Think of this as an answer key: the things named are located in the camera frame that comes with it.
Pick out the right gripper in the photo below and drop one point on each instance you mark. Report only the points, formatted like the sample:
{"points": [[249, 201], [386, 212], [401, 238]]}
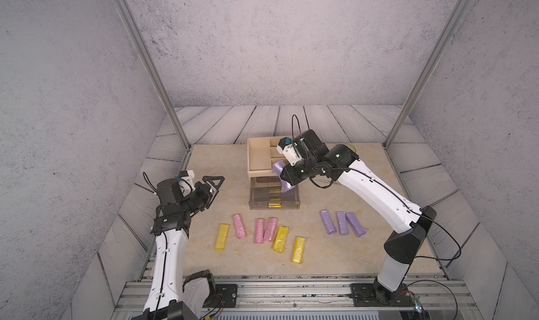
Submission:
{"points": [[288, 171]]}

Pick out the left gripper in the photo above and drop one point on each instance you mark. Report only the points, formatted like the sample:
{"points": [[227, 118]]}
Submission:
{"points": [[208, 193]]}

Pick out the purple bag roll front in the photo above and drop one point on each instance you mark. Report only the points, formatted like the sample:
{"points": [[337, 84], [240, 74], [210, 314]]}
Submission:
{"points": [[278, 170]]}

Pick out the purple bag roll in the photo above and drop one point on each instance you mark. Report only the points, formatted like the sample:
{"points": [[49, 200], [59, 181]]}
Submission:
{"points": [[356, 226], [278, 170], [327, 221], [342, 223]]}

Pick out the beige drawer organizer cabinet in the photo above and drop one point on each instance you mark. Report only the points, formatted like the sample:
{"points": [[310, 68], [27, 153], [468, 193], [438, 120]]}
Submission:
{"points": [[261, 155]]}

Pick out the transparent drawer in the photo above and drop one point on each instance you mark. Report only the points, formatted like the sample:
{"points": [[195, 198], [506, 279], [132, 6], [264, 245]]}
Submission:
{"points": [[265, 194]]}

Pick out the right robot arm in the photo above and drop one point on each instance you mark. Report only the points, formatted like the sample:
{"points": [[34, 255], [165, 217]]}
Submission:
{"points": [[410, 223]]}

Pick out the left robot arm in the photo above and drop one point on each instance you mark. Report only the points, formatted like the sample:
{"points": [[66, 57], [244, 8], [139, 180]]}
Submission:
{"points": [[170, 296]]}

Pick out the yellow bag roll far left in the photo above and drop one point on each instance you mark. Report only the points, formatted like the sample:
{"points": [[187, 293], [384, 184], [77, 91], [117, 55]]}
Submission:
{"points": [[222, 237]]}

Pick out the yellow bag roll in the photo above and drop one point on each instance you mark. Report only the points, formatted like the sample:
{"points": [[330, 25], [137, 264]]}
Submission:
{"points": [[280, 239], [222, 237], [298, 250]]}

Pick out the pink bag roll left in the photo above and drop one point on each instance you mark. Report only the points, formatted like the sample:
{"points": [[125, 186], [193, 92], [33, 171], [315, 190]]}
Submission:
{"points": [[239, 226]]}

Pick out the pink bag roll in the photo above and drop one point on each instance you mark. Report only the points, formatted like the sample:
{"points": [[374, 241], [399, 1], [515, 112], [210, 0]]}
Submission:
{"points": [[271, 230], [239, 226], [259, 231]]}

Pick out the pink bag roll middle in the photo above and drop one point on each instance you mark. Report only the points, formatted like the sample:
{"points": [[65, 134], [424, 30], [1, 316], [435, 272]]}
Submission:
{"points": [[259, 231]]}

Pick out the pink bag roll right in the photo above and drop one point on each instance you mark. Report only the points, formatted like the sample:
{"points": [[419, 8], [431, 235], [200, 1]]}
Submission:
{"points": [[271, 230]]}

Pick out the yellow bag roll middle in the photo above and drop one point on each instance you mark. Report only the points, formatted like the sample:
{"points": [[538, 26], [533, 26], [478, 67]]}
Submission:
{"points": [[280, 239]]}

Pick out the yellow bag roll right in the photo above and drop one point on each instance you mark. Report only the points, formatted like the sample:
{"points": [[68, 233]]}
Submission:
{"points": [[298, 250]]}

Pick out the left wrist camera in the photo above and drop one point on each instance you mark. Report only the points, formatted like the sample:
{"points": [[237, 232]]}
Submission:
{"points": [[185, 179]]}

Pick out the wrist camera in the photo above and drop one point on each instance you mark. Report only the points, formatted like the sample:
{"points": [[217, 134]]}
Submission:
{"points": [[185, 179], [287, 148]]}

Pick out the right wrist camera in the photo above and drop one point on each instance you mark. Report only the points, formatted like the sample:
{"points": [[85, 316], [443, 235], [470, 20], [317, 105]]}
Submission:
{"points": [[287, 148]]}

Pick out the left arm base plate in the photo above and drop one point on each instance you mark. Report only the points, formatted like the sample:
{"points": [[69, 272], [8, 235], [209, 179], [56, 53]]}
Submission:
{"points": [[221, 295]]}

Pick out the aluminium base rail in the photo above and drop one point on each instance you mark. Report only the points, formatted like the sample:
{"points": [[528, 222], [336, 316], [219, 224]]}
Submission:
{"points": [[338, 297]]}

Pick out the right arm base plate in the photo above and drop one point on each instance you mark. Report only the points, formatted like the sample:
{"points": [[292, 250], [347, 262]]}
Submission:
{"points": [[375, 295]]}

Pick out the left aluminium frame post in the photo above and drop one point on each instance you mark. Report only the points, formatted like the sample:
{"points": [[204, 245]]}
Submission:
{"points": [[131, 26]]}

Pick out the aluminium frame post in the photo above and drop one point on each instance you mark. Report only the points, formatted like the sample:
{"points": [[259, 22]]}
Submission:
{"points": [[433, 59], [131, 26]]}

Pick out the right aluminium frame post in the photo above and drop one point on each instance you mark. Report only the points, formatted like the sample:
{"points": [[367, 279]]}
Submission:
{"points": [[433, 59]]}

